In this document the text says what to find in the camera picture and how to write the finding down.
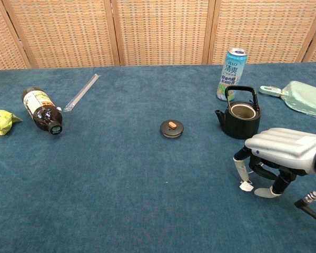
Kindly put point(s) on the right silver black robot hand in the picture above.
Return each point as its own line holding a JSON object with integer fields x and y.
{"x": 284, "y": 145}

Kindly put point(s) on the black cast iron teapot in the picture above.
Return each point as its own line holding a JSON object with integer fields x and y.
{"x": 239, "y": 129}

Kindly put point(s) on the light green dustpan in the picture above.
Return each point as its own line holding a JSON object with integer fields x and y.
{"x": 305, "y": 100}

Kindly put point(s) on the black teapot lid orange knob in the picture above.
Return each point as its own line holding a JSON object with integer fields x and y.
{"x": 168, "y": 131}

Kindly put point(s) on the yellow wrapper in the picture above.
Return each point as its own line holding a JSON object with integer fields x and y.
{"x": 0, "y": 122}

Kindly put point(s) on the light blue drink can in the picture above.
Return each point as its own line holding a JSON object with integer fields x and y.
{"x": 231, "y": 71}

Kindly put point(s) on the woven bamboo folding screen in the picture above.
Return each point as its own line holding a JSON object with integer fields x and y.
{"x": 160, "y": 31}

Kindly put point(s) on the blue carpet table mat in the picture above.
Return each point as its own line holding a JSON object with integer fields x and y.
{"x": 121, "y": 184}

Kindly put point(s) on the clear long test tube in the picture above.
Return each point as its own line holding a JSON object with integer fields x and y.
{"x": 81, "y": 92}

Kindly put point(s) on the dark brown labelled bottle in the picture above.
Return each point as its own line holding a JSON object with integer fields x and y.
{"x": 42, "y": 113}

